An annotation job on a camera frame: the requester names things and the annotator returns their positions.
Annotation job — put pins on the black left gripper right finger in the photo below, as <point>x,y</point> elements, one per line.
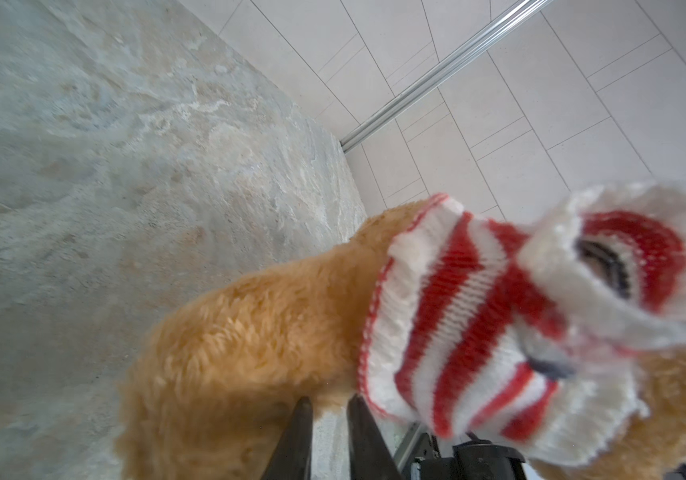
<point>369,457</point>

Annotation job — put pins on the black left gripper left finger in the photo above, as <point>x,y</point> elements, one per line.
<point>292,457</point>

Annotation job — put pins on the tan plush teddy bear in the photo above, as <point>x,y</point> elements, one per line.
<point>216,383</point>

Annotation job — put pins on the red white striped knit sweater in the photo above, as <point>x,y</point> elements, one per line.
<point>529,334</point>

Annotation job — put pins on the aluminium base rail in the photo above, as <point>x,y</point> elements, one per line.
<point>410,449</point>

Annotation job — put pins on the aluminium corner post right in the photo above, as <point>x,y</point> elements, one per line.
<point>467,52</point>

